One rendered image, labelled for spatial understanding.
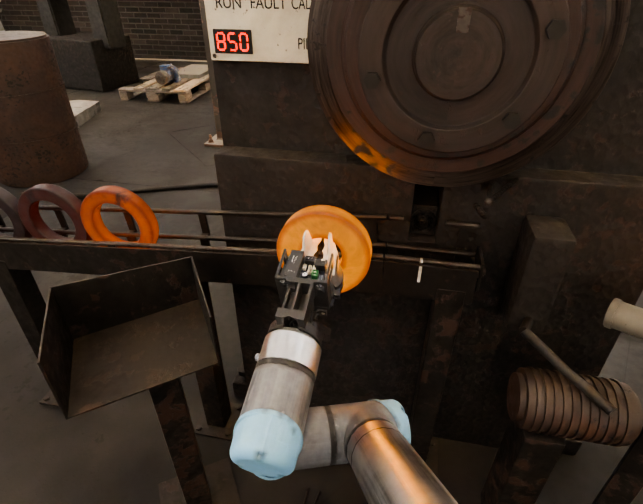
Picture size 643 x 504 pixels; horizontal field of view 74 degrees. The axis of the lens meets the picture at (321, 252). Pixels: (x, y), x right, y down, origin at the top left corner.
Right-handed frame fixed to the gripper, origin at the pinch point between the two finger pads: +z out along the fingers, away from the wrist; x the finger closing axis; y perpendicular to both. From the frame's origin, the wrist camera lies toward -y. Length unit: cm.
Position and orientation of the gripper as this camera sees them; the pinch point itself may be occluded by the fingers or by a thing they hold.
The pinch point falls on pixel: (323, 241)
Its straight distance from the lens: 70.2
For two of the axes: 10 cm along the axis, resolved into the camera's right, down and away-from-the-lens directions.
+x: -9.8, -1.0, 1.8
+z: 1.9, -7.4, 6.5
